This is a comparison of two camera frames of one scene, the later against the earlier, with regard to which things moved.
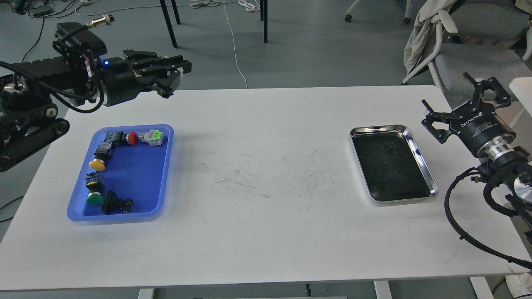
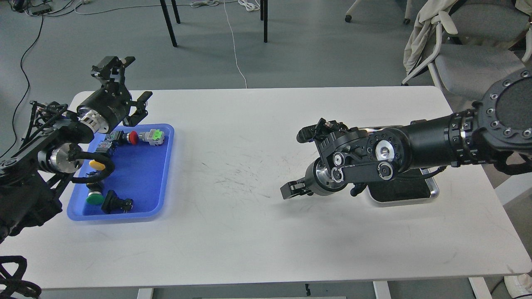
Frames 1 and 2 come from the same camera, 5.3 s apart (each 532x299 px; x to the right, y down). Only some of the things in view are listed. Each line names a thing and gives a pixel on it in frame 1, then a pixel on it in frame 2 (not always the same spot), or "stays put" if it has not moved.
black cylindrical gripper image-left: [120, 82] -> [105, 109]
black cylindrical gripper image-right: [474, 127] -> [318, 179]
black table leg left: [168, 23] stays put
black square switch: [112, 204] stays put
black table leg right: [264, 16] stays put
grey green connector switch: [154, 137] stays put
